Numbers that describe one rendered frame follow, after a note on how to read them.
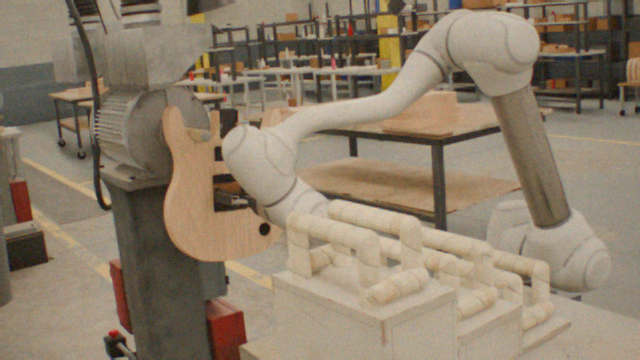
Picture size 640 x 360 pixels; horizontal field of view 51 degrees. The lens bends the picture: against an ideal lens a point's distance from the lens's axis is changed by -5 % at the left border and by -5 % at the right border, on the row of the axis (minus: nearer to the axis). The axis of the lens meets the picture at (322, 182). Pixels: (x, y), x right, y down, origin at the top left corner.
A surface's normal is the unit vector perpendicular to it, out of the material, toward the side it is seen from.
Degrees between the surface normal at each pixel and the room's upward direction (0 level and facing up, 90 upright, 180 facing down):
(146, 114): 85
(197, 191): 88
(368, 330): 90
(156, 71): 90
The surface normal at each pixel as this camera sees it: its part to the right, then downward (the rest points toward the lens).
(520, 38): 0.43, 0.07
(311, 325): -0.79, 0.20
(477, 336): 0.61, 0.12
